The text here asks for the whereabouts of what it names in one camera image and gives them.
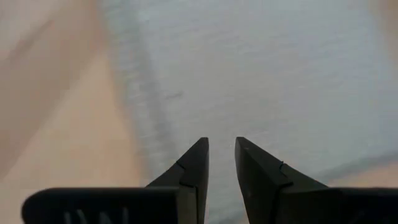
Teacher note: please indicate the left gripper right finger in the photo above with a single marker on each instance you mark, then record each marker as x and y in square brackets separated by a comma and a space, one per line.
[311, 205]

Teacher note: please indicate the grey waffle towel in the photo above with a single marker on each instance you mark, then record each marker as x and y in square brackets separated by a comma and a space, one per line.
[264, 77]

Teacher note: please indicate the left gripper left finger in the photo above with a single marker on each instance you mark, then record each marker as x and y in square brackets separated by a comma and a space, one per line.
[124, 205]

